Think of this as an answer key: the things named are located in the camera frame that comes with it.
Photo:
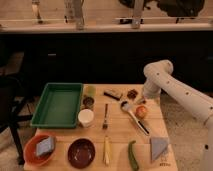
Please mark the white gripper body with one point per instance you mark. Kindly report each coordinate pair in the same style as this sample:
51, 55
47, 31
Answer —
141, 101

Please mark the red apple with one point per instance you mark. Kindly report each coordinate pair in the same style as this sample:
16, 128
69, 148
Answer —
141, 112

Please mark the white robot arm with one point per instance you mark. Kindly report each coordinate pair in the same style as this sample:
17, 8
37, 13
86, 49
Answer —
158, 78

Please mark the dark purple bowl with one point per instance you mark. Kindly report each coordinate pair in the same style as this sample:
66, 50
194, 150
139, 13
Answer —
81, 153

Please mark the orange bowl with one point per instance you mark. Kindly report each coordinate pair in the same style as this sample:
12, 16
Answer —
30, 151

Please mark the brown chocolate piece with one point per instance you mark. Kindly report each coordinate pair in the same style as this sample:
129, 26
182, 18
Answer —
132, 94

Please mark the metal fork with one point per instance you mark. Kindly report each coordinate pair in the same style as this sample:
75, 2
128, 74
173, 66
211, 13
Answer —
105, 124

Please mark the grey folded cloth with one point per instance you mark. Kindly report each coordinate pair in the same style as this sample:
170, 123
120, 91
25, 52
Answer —
158, 146

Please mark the white cup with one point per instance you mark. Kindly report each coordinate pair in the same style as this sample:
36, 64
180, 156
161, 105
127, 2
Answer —
86, 117

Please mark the green cucumber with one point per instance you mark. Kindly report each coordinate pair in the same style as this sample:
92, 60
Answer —
133, 162

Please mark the green plastic tray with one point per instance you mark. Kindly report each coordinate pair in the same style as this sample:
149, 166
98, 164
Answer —
58, 106

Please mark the blue sponge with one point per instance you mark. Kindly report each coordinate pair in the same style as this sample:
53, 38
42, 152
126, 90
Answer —
45, 146

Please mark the black office chair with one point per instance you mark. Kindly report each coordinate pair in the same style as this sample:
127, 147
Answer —
10, 109

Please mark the white spatula black handle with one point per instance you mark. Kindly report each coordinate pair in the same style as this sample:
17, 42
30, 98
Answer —
126, 107

